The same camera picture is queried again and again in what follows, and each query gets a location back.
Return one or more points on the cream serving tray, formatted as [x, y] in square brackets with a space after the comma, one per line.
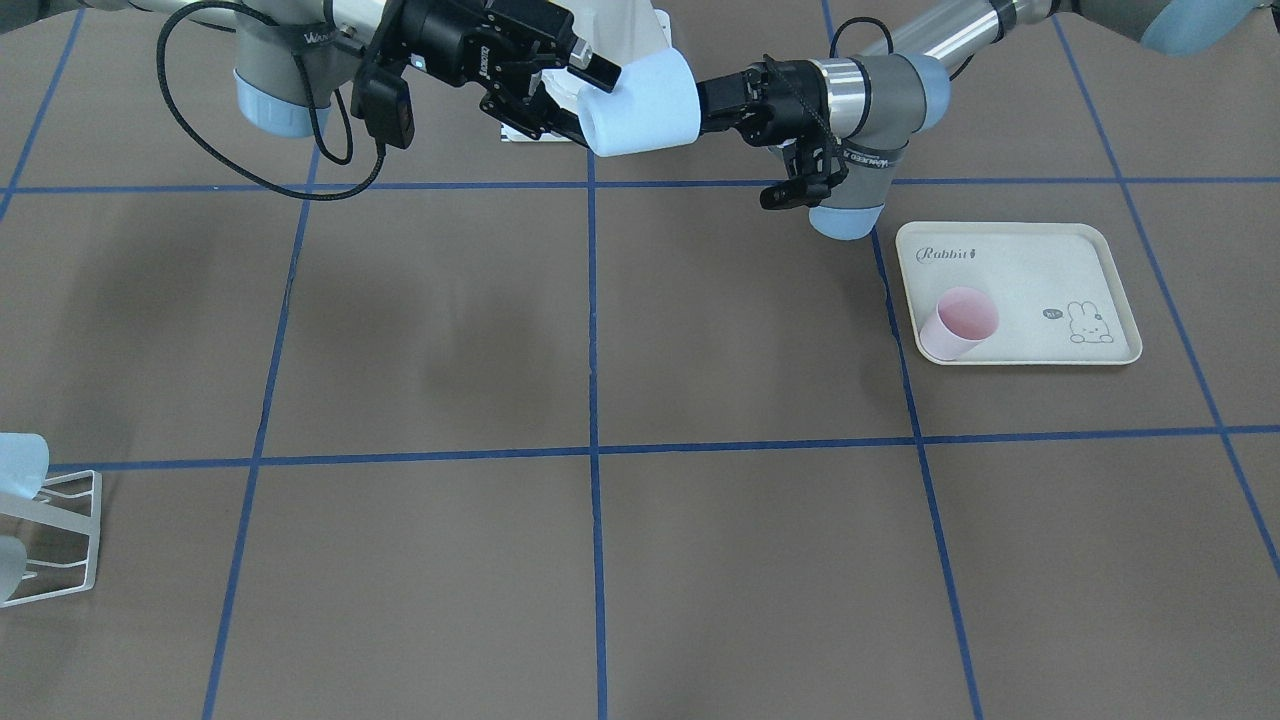
[1056, 285]

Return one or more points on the light blue cup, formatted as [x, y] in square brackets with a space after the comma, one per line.
[25, 459]

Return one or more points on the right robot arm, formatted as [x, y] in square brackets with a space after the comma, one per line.
[293, 55]

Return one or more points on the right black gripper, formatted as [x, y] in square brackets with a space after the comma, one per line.
[455, 45]

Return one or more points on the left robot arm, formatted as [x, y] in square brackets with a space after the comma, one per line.
[842, 124]

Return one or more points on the grey cup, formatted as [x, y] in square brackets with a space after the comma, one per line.
[14, 559]

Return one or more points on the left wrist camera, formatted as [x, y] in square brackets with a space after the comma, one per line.
[813, 171]

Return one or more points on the pink cup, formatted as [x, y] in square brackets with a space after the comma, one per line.
[962, 319]

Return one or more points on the white wire cup rack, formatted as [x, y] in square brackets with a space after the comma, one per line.
[62, 530]

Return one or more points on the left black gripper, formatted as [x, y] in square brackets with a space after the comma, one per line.
[783, 92]

